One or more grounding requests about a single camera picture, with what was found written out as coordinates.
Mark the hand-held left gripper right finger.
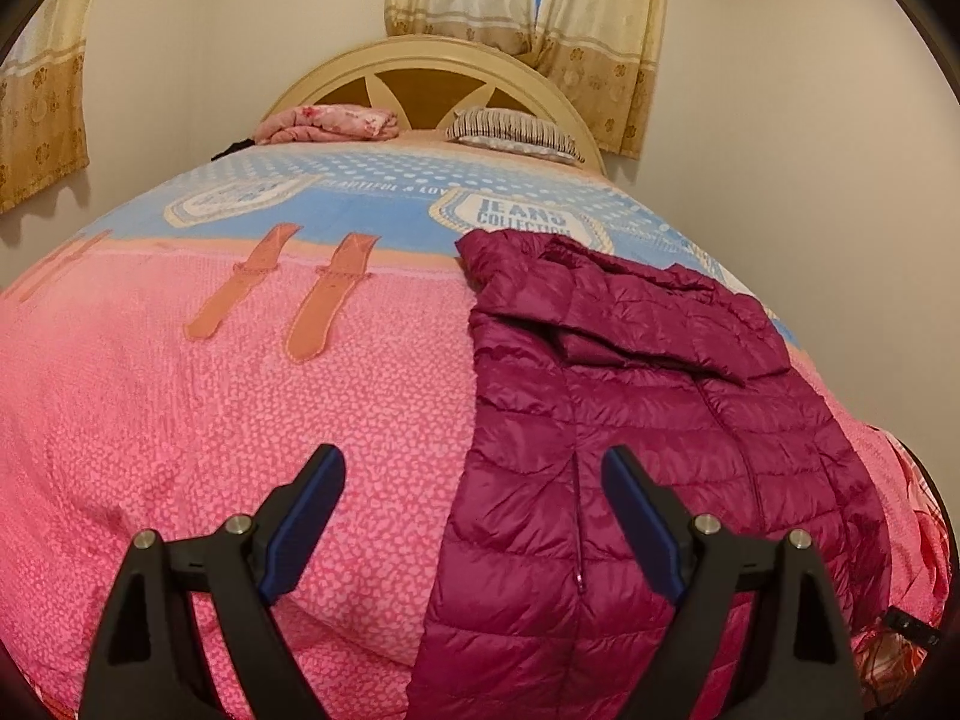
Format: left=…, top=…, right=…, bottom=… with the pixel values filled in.
left=601, top=445, right=856, bottom=720

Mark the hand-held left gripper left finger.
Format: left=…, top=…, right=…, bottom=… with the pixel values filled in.
left=79, top=444, right=347, bottom=720

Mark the magenta quilted puffer jacket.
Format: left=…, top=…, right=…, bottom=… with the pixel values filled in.
left=405, top=229, right=897, bottom=720

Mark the pink and blue printed blanket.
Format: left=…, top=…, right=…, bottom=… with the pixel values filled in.
left=0, top=141, right=912, bottom=720

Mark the red floral bedsheet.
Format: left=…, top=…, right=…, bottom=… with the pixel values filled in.
left=855, top=427, right=953, bottom=698

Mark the small black object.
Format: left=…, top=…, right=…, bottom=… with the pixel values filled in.
left=887, top=606, right=942, bottom=647

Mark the folded pink floral blanket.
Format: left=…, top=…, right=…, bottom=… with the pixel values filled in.
left=253, top=103, right=401, bottom=145

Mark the striped pillow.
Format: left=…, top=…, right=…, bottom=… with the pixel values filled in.
left=446, top=108, right=586, bottom=164

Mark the cream wooden bed headboard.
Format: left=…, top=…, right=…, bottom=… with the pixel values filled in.
left=259, top=37, right=607, bottom=175

